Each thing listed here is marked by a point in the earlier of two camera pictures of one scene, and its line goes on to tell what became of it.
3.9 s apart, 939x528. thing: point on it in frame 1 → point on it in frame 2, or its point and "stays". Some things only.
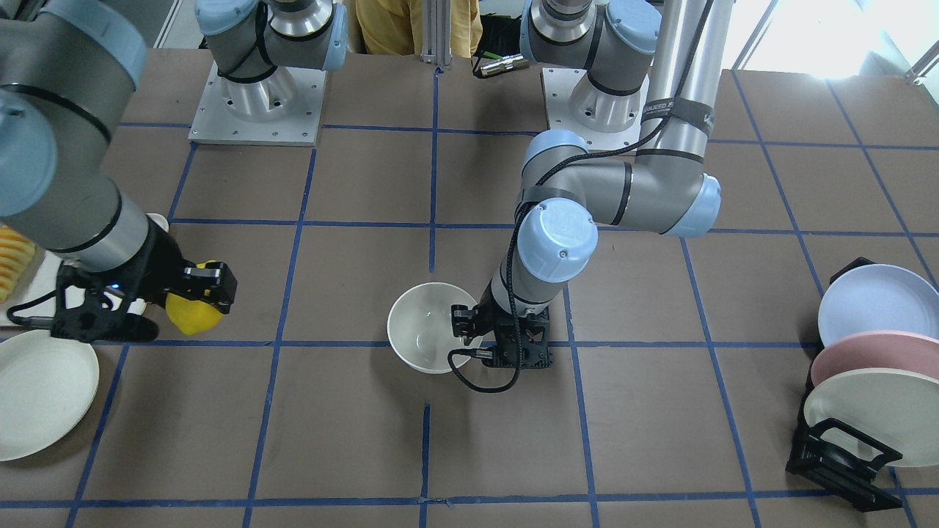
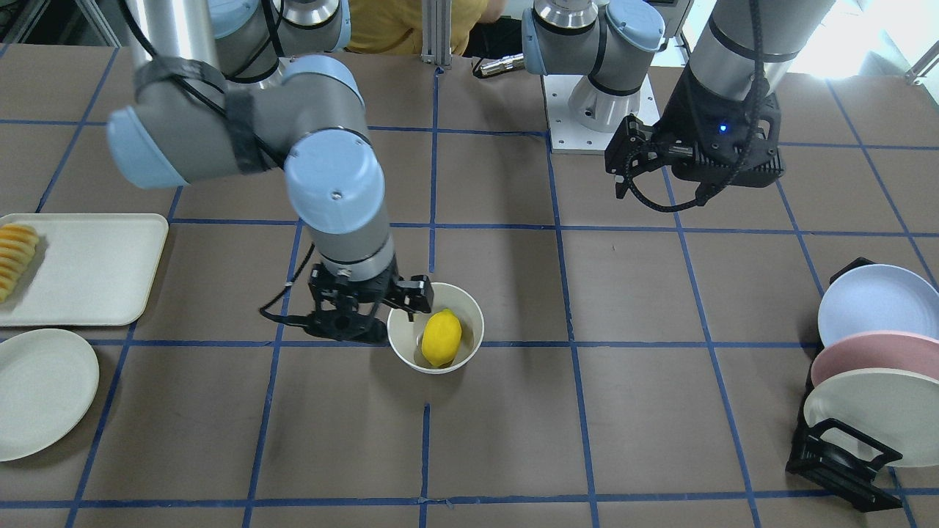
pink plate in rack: x=897 y=350 stays
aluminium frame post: x=436 y=32 stays
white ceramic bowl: x=419 y=327 stays
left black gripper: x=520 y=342 → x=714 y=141
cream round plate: x=48 y=385 stays
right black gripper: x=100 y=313 → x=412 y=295
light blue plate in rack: x=879 y=298 stays
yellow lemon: x=192 y=317 → x=441 y=337
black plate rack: x=839 y=458 stays
